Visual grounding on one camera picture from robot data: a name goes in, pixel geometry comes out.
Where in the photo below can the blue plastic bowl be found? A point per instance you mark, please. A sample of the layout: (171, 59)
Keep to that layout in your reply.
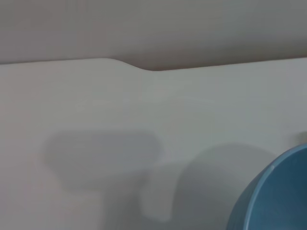
(280, 191)

